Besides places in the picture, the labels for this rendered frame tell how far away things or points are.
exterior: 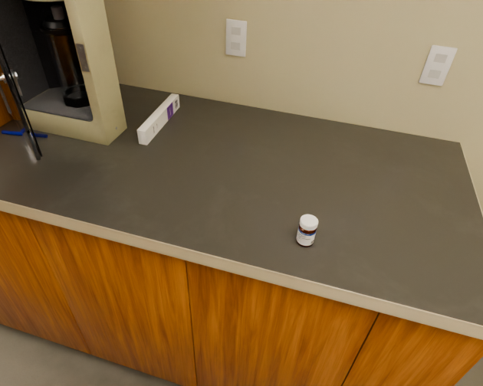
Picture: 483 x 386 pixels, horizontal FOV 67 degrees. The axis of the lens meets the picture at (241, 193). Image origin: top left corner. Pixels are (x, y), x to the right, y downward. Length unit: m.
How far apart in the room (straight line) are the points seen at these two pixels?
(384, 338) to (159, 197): 0.63
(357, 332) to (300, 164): 0.47
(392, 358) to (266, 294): 0.34
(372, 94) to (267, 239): 0.68
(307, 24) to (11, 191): 0.96
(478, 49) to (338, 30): 0.39
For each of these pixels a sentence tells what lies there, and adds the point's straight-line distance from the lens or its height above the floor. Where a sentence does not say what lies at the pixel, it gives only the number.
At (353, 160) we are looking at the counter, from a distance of 1.14.
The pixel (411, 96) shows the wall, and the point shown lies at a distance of 1.33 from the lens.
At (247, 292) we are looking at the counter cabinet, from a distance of 0.92.
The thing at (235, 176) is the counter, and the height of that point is 0.94.
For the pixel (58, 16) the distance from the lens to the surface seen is 1.18.
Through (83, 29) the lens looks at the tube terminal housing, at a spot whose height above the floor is 1.27.
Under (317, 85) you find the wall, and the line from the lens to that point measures 1.31.
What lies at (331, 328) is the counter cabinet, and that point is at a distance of 0.95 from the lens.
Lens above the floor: 1.55
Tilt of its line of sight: 40 degrees down
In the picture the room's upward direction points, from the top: 3 degrees clockwise
